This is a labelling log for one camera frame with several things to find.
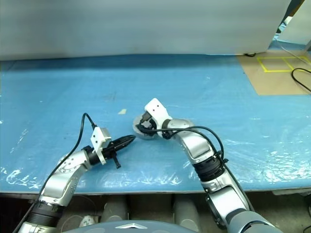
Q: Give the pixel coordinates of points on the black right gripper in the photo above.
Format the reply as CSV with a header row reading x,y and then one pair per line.
x,y
149,124

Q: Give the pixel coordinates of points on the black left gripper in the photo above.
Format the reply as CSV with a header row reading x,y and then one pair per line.
x,y
109,151

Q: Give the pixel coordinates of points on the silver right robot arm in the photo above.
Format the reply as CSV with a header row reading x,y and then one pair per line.
x,y
199,148

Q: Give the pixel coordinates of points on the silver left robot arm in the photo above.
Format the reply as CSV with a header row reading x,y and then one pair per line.
x,y
60,184

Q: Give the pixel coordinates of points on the small beige tape piece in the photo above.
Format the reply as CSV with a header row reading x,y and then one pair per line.
x,y
122,111

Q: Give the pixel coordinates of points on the blue table mat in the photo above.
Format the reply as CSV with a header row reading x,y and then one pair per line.
x,y
60,85

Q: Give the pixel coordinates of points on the white crumpled object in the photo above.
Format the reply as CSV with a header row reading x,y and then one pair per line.
x,y
87,221

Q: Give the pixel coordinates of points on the grey rounded robot leg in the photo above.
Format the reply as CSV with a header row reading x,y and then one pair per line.
x,y
185,213

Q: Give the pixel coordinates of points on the large white backdrop board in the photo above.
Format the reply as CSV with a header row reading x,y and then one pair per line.
x,y
145,24

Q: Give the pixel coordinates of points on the brown cardboard sheet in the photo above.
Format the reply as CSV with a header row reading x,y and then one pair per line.
x,y
272,82

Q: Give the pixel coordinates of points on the white side board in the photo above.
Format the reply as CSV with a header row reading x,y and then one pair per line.
x,y
298,21

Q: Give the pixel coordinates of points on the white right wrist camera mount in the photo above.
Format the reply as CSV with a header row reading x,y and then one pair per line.
x,y
158,109

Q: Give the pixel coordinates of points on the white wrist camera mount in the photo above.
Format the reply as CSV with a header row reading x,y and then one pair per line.
x,y
98,139
158,109

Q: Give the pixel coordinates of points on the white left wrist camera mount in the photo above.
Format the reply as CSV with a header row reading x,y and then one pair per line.
x,y
98,139

